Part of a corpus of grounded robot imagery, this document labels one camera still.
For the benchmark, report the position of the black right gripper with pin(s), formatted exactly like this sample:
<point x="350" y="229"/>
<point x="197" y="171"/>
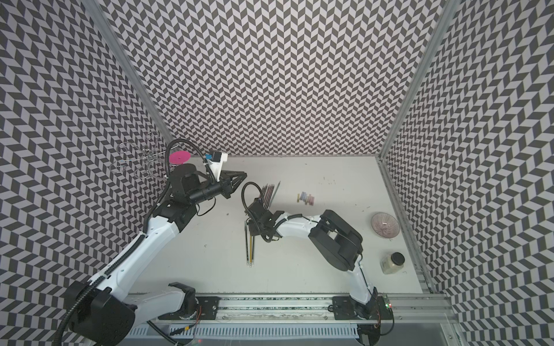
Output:
<point x="252" y="230"/>

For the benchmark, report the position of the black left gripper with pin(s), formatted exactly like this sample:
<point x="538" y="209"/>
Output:
<point x="226" y="184"/>

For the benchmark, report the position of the blue pencil purple cap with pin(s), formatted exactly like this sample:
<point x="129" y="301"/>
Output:
<point x="269" y="195"/>

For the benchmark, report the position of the teal pencil clear cap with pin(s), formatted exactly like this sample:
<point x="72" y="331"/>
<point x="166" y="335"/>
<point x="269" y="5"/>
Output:
<point x="267" y="196"/>

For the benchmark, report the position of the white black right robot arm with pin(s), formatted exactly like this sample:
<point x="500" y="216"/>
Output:
<point x="335" y="239"/>

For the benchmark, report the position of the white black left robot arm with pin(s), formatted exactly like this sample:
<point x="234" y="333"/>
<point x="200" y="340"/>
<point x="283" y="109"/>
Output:
<point x="101" y="309"/>

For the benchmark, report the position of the pink plastic wine glass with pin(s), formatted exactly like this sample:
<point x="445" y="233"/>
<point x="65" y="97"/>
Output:
<point x="179" y="157"/>

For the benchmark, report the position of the clear pink glass dish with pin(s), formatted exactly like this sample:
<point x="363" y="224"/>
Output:
<point x="385" y="225"/>

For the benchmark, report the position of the small jar black lid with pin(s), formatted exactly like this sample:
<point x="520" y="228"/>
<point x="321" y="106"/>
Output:
<point x="392" y="263"/>

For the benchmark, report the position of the wire glass rack stand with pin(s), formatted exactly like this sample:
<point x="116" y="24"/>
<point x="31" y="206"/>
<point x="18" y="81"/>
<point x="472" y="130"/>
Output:
<point x="142" y="160"/>

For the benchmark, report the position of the aluminium corner post left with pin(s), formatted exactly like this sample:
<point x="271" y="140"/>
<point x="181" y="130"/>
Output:
<point x="103" y="26"/>

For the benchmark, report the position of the aluminium corner post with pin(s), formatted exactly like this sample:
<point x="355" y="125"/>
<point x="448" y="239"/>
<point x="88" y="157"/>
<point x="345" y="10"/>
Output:
<point x="446" y="17"/>
<point x="103" y="26"/>

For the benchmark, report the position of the aluminium corner post right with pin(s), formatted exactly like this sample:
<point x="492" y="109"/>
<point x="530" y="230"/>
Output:
<point x="446" y="17"/>

